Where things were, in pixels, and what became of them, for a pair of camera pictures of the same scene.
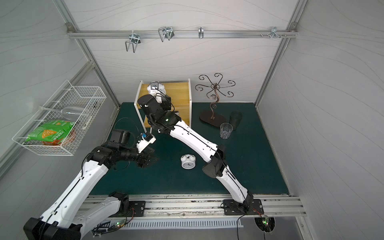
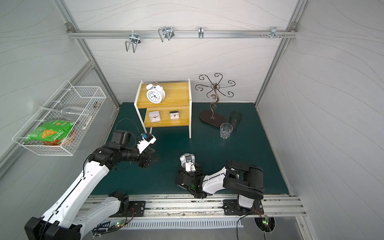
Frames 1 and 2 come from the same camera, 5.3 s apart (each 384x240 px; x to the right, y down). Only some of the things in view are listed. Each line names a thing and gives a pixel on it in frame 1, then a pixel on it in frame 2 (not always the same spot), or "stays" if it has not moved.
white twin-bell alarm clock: [188, 161] stays
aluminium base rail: [184, 207] stays
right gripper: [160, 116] -> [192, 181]
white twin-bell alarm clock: [156, 87] stays
